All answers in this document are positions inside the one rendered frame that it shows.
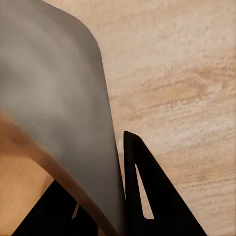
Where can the trash can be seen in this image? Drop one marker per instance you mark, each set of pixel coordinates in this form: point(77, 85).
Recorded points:
point(55, 118)

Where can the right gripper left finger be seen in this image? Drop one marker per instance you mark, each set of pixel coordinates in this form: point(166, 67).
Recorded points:
point(52, 216)

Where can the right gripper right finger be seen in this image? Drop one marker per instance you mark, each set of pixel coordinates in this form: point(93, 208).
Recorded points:
point(172, 217)

